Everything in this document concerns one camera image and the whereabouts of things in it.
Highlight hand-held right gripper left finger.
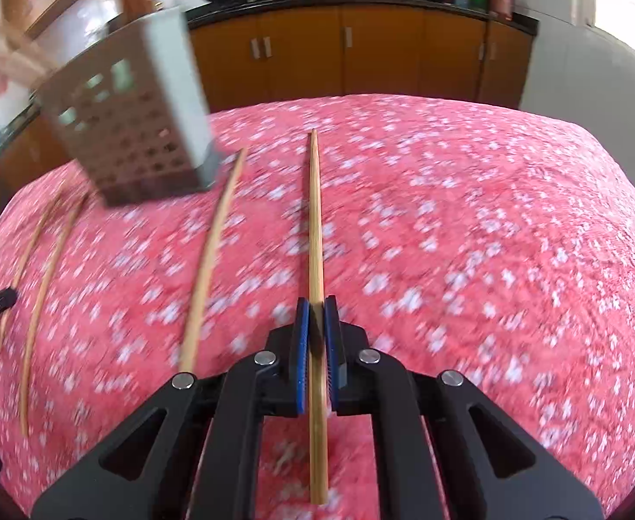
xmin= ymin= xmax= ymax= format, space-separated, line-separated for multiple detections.
xmin=30 ymin=298 xmax=313 ymax=520

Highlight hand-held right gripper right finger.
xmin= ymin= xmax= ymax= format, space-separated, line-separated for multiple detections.
xmin=323 ymin=297 xmax=605 ymax=520

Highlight wooden chopstick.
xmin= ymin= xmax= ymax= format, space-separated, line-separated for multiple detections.
xmin=19 ymin=192 xmax=89 ymax=437
xmin=308 ymin=129 xmax=330 ymax=504
xmin=0 ymin=181 xmax=65 ymax=355
xmin=178 ymin=147 xmax=249 ymax=374

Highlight green perforated utensil holder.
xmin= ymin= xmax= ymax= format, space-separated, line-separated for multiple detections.
xmin=35 ymin=6 xmax=224 ymax=208

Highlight red floral tablecloth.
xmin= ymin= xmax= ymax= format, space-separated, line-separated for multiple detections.
xmin=0 ymin=94 xmax=635 ymax=520

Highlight brown wooden lower cabinets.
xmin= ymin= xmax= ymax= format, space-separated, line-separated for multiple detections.
xmin=0 ymin=3 xmax=540 ymax=212

